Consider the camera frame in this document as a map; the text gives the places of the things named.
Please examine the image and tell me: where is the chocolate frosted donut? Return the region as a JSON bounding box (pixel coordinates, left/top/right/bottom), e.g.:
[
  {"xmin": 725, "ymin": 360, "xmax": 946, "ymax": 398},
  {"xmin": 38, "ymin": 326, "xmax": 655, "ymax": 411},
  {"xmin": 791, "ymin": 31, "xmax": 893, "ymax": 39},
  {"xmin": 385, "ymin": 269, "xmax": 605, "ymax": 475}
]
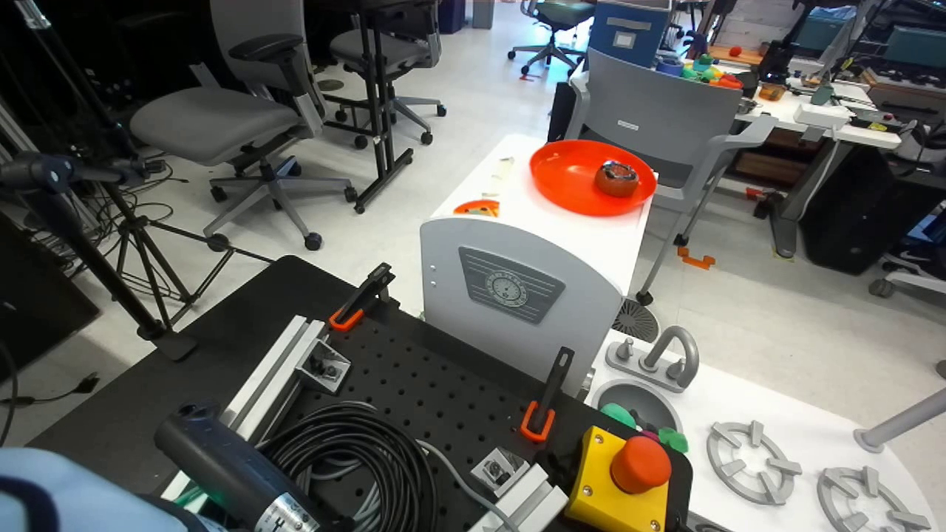
[{"xmin": 593, "ymin": 160, "xmax": 638, "ymax": 196}]

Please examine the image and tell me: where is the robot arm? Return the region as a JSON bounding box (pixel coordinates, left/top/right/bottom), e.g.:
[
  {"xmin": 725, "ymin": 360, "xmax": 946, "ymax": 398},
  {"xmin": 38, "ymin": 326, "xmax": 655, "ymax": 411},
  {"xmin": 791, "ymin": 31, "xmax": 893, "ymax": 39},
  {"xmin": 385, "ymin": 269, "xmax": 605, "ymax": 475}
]
[{"xmin": 0, "ymin": 414, "xmax": 329, "ymax": 532}]

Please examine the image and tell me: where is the orange round plate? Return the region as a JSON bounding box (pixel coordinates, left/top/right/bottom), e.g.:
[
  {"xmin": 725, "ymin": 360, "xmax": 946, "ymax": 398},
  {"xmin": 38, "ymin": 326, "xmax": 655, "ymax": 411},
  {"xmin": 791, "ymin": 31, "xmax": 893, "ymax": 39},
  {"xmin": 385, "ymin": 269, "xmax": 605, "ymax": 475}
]
[{"xmin": 528, "ymin": 139, "xmax": 655, "ymax": 216}]

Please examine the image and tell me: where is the white toy kitchen cabinet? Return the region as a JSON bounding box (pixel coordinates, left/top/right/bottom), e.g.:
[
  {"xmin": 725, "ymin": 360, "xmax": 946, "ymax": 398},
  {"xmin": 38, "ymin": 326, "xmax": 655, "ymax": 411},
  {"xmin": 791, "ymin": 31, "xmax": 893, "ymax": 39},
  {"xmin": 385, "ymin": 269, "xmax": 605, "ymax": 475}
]
[{"xmin": 420, "ymin": 135, "xmax": 650, "ymax": 395}]

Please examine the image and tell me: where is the orange toy pizza slice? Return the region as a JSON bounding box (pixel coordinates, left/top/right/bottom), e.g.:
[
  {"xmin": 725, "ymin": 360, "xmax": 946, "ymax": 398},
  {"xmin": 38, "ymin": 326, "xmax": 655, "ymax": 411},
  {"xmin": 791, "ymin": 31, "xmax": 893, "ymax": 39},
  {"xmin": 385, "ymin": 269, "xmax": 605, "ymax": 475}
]
[{"xmin": 453, "ymin": 197, "xmax": 499, "ymax": 218}]

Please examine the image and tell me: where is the black orange clamp left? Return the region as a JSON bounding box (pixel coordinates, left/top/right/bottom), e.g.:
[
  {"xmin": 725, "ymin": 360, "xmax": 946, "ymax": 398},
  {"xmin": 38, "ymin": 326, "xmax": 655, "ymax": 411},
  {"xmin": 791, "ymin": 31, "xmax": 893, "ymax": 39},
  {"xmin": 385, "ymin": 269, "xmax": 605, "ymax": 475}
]
[{"xmin": 329, "ymin": 263, "xmax": 394, "ymax": 330}]

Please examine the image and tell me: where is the black orange clamp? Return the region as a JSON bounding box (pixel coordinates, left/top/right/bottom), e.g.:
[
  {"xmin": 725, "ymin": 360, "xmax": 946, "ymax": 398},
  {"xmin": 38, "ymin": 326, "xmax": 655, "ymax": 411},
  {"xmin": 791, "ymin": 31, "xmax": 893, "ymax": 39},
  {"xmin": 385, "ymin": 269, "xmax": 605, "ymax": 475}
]
[
  {"xmin": 519, "ymin": 346, "xmax": 574, "ymax": 444},
  {"xmin": 329, "ymin": 263, "xmax": 394, "ymax": 330}
]

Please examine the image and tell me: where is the black perforated breadboard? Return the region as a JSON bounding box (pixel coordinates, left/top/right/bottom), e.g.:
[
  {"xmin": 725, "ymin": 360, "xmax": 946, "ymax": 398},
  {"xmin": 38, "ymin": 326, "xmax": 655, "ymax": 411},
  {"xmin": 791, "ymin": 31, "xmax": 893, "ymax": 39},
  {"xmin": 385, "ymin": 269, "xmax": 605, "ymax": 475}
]
[{"xmin": 29, "ymin": 253, "xmax": 695, "ymax": 532}]

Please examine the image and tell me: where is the black orange clamp right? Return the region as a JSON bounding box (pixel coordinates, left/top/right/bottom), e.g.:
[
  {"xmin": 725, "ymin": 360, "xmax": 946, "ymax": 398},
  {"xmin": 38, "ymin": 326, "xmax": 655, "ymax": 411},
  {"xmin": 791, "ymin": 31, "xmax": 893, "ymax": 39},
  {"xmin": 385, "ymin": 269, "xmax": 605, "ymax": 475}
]
[{"xmin": 519, "ymin": 346, "xmax": 574, "ymax": 444}]

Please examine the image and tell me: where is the grey toy faucet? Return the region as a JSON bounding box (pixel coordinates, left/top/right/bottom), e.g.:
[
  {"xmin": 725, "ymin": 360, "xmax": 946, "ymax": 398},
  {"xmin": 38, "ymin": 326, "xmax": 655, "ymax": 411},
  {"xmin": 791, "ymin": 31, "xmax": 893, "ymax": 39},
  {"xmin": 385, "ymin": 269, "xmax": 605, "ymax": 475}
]
[{"xmin": 605, "ymin": 326, "xmax": 701, "ymax": 392}]

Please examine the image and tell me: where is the grey plastic chair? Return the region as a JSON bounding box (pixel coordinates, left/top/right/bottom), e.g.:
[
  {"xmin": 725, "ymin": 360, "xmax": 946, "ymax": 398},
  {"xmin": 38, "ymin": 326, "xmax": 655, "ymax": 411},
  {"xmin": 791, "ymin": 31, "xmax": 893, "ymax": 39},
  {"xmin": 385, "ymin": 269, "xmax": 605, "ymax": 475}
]
[{"xmin": 564, "ymin": 49, "xmax": 775, "ymax": 308}]

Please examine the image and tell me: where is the yellow emergency stop box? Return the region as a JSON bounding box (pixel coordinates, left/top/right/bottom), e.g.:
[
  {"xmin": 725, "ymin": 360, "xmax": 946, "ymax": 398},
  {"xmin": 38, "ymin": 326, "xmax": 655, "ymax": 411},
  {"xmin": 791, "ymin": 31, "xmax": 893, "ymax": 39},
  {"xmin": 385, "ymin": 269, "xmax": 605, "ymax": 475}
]
[{"xmin": 564, "ymin": 425, "xmax": 670, "ymax": 532}]

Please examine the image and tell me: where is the blue storage bin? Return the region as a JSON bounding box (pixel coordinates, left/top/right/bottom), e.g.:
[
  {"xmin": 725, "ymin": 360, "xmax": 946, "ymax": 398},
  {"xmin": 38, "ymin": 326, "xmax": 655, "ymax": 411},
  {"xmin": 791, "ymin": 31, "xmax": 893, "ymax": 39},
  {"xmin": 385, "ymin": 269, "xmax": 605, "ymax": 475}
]
[{"xmin": 587, "ymin": 0, "xmax": 670, "ymax": 68}]

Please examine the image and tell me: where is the grey mesh office chair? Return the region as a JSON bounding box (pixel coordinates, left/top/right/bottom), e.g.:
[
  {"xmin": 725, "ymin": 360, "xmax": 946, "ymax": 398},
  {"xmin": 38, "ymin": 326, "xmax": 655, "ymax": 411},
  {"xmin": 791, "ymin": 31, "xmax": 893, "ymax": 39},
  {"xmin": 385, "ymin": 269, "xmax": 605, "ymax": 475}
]
[{"xmin": 131, "ymin": 0, "xmax": 358, "ymax": 250}]

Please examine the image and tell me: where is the grey stove burner grate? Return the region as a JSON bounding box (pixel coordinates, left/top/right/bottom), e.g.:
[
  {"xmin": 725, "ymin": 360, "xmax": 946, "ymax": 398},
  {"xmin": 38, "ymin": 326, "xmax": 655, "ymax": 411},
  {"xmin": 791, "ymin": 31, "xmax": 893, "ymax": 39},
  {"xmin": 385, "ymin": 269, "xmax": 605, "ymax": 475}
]
[{"xmin": 706, "ymin": 419, "xmax": 800, "ymax": 506}]

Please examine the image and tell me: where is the coiled black cable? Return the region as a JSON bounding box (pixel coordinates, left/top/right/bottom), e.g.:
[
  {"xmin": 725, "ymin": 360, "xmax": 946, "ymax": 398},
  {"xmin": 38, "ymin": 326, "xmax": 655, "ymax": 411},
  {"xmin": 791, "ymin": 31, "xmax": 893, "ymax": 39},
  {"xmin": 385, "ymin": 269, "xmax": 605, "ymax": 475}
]
[{"xmin": 261, "ymin": 398, "xmax": 440, "ymax": 532}]

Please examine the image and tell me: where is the aluminium extrusion rail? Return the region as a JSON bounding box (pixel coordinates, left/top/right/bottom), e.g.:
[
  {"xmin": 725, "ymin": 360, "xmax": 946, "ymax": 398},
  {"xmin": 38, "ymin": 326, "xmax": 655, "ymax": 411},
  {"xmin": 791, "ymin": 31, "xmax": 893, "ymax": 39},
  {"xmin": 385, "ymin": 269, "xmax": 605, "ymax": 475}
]
[{"xmin": 156, "ymin": 315, "xmax": 324, "ymax": 513}]

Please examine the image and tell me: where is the black camera tripod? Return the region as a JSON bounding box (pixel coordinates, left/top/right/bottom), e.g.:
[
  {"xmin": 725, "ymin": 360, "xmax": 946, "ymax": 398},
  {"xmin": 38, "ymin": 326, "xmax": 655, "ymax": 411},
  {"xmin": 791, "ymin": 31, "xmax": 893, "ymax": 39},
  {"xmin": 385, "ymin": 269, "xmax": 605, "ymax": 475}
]
[{"xmin": 0, "ymin": 0, "xmax": 276, "ymax": 342}]

